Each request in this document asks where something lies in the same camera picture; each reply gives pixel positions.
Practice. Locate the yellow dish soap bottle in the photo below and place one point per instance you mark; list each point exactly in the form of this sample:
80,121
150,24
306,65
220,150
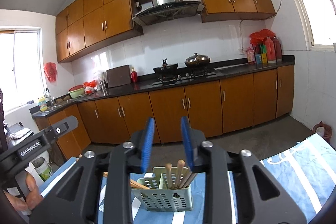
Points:
42,104

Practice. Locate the left window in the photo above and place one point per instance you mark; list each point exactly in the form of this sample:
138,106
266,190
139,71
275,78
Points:
21,71

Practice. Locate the left hand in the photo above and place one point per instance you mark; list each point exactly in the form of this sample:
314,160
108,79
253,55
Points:
33,198

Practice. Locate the wooden chopstick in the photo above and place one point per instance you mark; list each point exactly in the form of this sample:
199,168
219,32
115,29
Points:
185,178
168,168
105,174
137,185
180,167
190,180

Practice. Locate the lidded dark wok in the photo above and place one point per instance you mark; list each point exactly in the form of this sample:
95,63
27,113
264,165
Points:
197,63

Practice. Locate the black countertop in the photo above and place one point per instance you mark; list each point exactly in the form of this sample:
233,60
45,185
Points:
146,83

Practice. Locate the wooden lower cabinets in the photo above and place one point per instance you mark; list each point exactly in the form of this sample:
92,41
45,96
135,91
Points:
228,101

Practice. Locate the condiment bottles group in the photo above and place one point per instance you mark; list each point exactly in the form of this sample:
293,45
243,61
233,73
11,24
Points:
264,50

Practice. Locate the steel range hood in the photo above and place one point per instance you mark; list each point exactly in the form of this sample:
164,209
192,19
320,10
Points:
149,12

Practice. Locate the red bottle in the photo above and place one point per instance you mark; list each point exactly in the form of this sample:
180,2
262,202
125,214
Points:
134,75

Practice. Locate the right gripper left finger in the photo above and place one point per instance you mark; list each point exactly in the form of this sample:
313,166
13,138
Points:
74,199

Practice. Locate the red white plastic bag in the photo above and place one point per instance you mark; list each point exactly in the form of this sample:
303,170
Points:
91,87

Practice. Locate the green perforated utensil holder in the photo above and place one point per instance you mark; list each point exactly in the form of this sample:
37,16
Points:
159,197

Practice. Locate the brown jug on floor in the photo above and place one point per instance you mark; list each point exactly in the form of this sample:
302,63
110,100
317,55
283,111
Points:
323,130

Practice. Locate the blue striped tablecloth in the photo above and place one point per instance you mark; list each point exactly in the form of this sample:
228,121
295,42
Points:
297,186

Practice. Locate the green basin red lid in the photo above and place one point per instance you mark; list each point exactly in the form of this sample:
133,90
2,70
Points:
76,91

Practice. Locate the black wok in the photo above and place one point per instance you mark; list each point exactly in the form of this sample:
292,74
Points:
166,71

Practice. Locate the wooden upper cabinets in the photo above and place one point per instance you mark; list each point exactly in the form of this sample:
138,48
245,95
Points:
88,25

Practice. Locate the dark wooden cutting board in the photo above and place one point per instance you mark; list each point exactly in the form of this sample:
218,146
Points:
118,76

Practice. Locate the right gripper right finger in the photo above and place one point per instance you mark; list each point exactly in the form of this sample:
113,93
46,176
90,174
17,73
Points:
237,183

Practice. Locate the red plastic bag on wall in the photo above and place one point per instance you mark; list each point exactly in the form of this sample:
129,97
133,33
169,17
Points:
50,70

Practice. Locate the red bag on counter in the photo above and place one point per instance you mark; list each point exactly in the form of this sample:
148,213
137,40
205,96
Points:
262,35

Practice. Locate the white plastic bucket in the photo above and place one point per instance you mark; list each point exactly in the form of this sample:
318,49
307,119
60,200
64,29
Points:
42,166

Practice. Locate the wooden cabinets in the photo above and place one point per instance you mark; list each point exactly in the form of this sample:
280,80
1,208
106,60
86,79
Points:
88,25
228,101

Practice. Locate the gas stove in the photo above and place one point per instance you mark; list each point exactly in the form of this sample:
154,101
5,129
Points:
188,76

